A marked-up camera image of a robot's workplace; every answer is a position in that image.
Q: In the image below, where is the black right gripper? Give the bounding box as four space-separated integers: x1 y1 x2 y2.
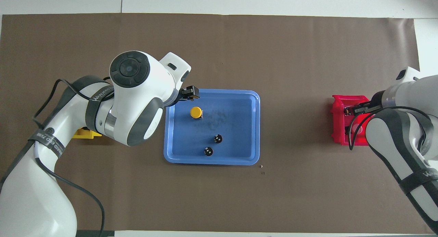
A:
352 100 382 115

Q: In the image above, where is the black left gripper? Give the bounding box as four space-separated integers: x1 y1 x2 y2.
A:
167 85 200 107

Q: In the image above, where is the red plastic bin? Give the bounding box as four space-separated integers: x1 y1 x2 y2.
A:
330 95 375 146

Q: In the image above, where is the blue plastic tray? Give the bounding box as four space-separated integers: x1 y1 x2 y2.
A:
164 89 261 166

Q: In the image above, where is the brown paper table mat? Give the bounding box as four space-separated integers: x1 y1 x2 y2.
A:
0 13 421 235

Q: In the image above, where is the yellow plastic bin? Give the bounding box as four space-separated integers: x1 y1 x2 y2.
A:
71 127 103 140

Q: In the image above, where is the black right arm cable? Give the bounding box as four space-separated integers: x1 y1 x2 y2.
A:
348 106 438 152

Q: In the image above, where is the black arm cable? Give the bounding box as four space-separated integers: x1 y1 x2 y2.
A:
348 106 438 152
33 78 113 237

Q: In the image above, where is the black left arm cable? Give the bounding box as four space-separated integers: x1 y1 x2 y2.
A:
33 78 113 237

